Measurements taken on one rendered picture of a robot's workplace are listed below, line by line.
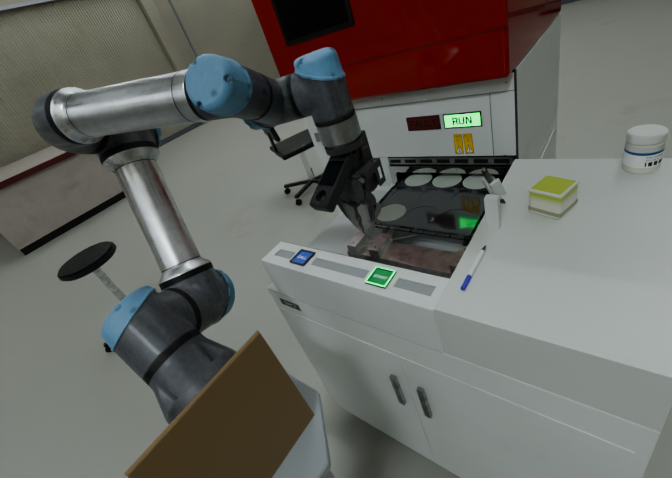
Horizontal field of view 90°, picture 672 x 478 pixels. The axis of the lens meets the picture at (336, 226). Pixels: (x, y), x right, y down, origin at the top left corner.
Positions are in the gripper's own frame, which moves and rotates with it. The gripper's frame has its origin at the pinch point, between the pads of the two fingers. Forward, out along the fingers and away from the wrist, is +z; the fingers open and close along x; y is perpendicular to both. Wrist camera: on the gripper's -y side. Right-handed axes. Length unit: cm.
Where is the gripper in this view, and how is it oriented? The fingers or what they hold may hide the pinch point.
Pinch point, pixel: (365, 232)
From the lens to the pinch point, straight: 71.9
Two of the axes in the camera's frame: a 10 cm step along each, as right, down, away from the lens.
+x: -7.7, -1.1, 6.3
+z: 3.1, 8.0, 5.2
